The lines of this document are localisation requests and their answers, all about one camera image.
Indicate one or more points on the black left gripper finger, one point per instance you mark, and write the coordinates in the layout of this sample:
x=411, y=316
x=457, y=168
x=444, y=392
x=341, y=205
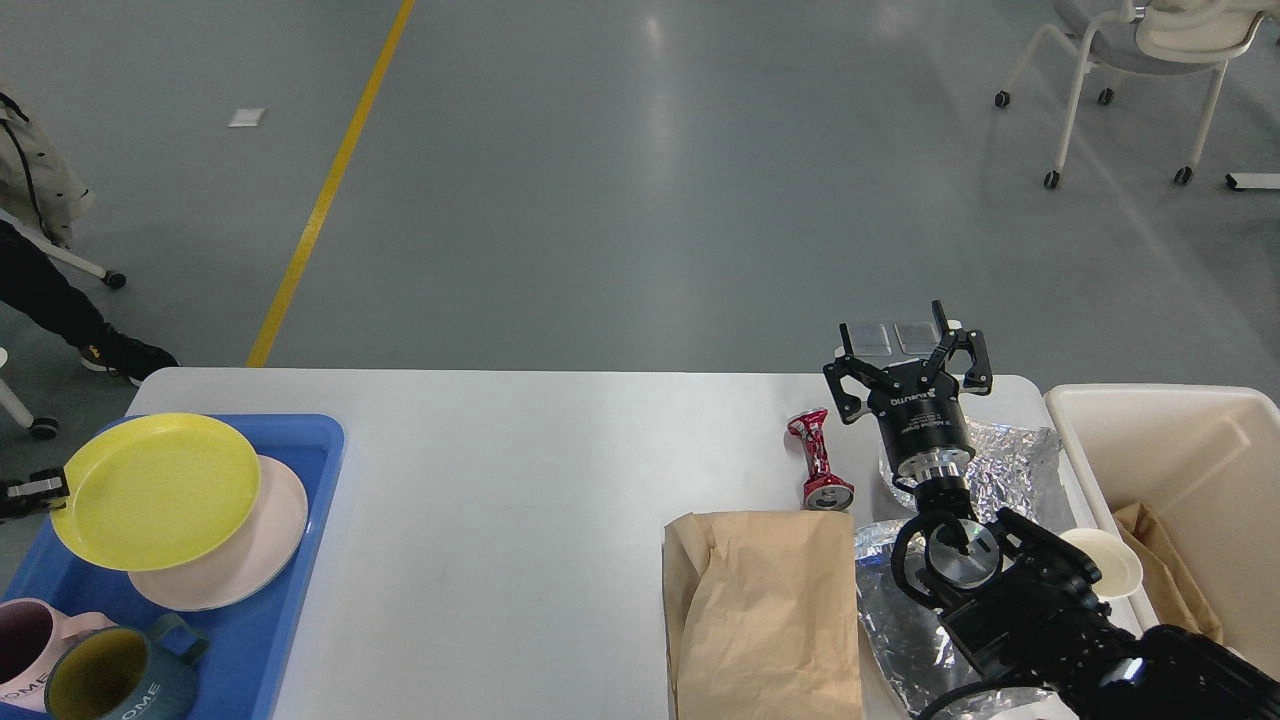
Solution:
x=43, y=491

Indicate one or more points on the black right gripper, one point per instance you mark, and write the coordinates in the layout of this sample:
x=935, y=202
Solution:
x=918, y=411

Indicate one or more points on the yellow plate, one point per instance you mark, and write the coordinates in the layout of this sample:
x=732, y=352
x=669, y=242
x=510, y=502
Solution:
x=157, y=491

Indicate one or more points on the pink mug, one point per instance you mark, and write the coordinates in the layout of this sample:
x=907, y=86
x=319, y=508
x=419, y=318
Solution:
x=34, y=637

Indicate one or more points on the teal mug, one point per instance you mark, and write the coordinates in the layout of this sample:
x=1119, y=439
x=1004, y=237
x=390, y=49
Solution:
x=122, y=672

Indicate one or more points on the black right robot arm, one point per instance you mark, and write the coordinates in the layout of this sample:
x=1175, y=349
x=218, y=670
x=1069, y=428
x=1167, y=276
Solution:
x=1016, y=600

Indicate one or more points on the crushed red can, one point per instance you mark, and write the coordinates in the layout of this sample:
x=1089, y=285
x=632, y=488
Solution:
x=822, y=489

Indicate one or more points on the white chair leg with caster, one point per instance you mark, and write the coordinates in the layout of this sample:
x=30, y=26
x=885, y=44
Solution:
x=112, y=279

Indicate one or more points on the blue plastic tray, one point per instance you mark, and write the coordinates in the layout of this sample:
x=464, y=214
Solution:
x=241, y=674

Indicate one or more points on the crumpled aluminium foil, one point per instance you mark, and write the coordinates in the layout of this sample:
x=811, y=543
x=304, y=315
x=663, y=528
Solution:
x=1013, y=467

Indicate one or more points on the white paper cup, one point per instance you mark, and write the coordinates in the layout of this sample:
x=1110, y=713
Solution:
x=1121, y=571

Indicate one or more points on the brown paper bag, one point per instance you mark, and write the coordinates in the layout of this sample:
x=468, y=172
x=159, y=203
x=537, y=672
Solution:
x=762, y=615

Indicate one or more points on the cream plastic bin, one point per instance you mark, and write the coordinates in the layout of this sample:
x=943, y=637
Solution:
x=1205, y=461

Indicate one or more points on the person in beige coat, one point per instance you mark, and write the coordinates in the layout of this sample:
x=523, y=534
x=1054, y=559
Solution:
x=40, y=189

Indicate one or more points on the brown paper in bin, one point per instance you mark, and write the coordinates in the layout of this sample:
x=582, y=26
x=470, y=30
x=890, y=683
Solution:
x=1174, y=594

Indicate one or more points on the white bar on floor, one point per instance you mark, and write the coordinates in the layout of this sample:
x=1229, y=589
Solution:
x=1250, y=181

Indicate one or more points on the white office chair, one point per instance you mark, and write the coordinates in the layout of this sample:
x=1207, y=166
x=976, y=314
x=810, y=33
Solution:
x=1156, y=39

